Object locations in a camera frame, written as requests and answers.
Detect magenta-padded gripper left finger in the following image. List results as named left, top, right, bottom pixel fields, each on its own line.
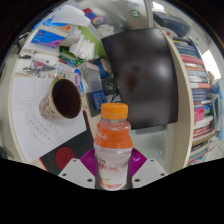
left=57, top=147, right=100, bottom=190

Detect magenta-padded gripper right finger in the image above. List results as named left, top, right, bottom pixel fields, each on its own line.
left=127, top=147, right=168, bottom=190

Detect orange-capped drink bottle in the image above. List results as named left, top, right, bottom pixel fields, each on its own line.
left=93, top=102, right=134, bottom=192

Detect flat round red coaster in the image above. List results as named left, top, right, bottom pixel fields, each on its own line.
left=54, top=146, right=76, bottom=170

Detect black desk mat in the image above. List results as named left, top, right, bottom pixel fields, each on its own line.
left=39, top=109, right=101, bottom=176

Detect white paper sheet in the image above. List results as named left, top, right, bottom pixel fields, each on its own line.
left=10, top=77, right=88, bottom=164

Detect patterned ceramic mug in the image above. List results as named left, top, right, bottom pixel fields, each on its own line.
left=38, top=75, right=83, bottom=122

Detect blue circuit board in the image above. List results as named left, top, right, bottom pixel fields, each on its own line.
left=90, top=89, right=108, bottom=113

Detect shelf unit with books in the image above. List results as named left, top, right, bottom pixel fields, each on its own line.
left=163, top=28, right=224, bottom=166

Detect black computer monitor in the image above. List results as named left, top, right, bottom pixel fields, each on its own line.
left=100, top=27, right=179, bottom=130

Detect clear plastic box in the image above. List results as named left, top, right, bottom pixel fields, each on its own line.
left=78, top=61, right=103, bottom=93

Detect stack of white tissues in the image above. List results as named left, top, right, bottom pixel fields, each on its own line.
left=68, top=33, right=96, bottom=61

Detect blue plastic packet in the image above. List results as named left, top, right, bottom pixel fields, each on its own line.
left=30, top=29, right=67, bottom=49

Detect dark blue box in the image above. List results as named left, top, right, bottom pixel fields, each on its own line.
left=152, top=10, right=191, bottom=38

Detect black cables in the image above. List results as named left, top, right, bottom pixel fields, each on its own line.
left=103, top=78, right=123, bottom=103

